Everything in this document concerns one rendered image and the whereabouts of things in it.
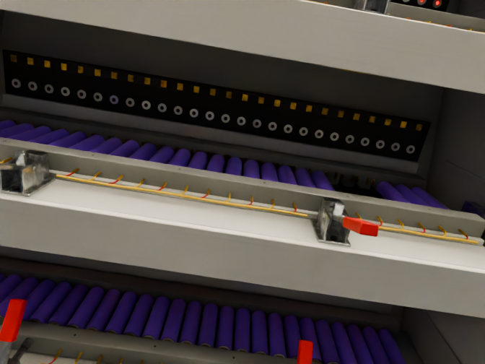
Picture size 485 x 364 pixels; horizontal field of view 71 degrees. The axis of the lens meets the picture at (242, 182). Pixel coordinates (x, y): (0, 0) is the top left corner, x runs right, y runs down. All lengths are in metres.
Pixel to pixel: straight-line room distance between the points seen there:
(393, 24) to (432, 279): 0.21
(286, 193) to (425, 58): 0.16
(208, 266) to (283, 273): 0.06
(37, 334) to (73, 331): 0.03
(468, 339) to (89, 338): 0.39
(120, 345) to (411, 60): 0.38
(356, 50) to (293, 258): 0.18
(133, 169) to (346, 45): 0.21
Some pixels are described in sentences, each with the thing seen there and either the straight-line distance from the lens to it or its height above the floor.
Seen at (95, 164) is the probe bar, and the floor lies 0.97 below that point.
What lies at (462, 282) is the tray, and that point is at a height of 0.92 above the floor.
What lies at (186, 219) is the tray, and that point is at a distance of 0.29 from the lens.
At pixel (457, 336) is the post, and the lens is 0.47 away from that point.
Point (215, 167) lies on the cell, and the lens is 0.36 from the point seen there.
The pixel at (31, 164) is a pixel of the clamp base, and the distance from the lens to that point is 0.33.
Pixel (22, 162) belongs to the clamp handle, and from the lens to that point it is 0.33.
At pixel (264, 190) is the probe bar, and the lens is 0.32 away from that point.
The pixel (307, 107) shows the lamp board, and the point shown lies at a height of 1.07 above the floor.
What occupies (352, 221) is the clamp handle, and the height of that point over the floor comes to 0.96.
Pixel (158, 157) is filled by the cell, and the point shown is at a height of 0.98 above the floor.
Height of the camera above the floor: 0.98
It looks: 2 degrees down
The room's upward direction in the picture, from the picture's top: 9 degrees clockwise
